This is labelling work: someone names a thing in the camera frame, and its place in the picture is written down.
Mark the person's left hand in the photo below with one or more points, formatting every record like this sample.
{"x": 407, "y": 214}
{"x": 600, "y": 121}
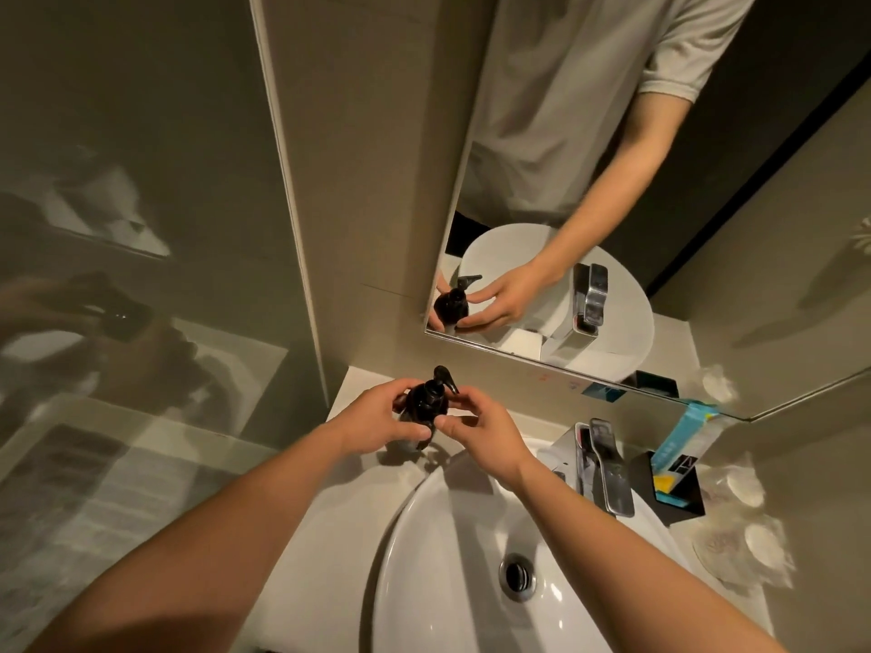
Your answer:
{"x": 367, "y": 420}

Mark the person's right hand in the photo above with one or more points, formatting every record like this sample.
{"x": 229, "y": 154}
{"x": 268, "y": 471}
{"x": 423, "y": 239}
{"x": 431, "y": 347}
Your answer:
{"x": 491, "y": 441}

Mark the person's right thumb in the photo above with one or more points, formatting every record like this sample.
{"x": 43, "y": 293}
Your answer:
{"x": 454, "y": 422}

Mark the person's left thumb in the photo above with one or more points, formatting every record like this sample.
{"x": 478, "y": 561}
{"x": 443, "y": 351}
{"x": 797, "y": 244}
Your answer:
{"x": 416, "y": 433}

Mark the black pump bottle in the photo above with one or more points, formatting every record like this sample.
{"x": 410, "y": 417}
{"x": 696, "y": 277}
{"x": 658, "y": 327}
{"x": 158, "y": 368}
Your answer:
{"x": 427, "y": 399}

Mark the person's left forearm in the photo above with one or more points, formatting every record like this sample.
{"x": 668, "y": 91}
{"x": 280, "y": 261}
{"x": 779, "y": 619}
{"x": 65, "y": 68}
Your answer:
{"x": 204, "y": 537}

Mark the person's right forearm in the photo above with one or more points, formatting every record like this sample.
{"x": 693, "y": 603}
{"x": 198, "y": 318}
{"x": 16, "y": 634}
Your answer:
{"x": 612, "y": 564}

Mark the white ceramic sink basin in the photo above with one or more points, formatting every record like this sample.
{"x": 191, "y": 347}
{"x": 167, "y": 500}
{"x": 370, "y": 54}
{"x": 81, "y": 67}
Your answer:
{"x": 449, "y": 578}

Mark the chrome faucet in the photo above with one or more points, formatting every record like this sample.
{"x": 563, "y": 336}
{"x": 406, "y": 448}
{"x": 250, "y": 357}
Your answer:
{"x": 602, "y": 469}

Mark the chrome sink drain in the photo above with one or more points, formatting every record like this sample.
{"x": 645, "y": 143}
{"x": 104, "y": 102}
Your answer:
{"x": 517, "y": 578}

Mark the teal amenity packet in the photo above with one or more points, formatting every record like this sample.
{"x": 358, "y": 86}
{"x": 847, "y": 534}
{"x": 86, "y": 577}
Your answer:
{"x": 684, "y": 441}

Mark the black amenity tray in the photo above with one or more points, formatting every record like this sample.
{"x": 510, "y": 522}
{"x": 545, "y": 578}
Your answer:
{"x": 680, "y": 499}

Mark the small plastic-wrapped cup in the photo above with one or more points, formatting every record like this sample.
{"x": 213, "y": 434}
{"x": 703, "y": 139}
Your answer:
{"x": 738, "y": 484}

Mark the large plastic-wrapped cup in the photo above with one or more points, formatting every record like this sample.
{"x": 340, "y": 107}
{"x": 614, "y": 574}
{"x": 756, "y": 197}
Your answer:
{"x": 748, "y": 550}

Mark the glass shower partition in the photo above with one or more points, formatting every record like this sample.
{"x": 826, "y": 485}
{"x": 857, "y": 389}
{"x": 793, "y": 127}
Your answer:
{"x": 136, "y": 265}

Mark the wall mirror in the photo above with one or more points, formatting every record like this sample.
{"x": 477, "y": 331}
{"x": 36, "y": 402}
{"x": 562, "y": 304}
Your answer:
{"x": 680, "y": 197}

